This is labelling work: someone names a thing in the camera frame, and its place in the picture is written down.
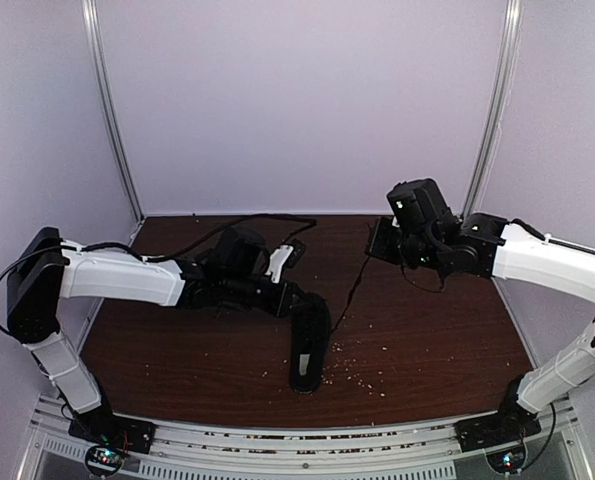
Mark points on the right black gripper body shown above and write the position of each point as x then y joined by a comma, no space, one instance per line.
411,251

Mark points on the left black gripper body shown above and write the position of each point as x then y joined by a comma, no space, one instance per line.
238,290

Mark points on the black sneaker shoe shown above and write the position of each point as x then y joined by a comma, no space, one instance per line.
310,333

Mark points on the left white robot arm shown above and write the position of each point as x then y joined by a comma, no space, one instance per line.
52,269

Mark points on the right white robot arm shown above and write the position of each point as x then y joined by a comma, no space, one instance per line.
514,250

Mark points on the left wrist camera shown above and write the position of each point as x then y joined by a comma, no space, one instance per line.
284,257

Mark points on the right aluminium frame post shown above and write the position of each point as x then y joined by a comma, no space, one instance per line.
500,92

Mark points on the aluminium frame post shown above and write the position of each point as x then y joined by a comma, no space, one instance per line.
500,92
95,42

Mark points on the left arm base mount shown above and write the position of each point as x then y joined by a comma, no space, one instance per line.
109,452

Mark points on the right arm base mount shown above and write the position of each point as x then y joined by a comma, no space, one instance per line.
502,439

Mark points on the front aluminium rail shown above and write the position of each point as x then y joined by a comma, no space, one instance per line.
417,450

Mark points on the left aluminium frame post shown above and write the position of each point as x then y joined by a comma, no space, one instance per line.
95,42

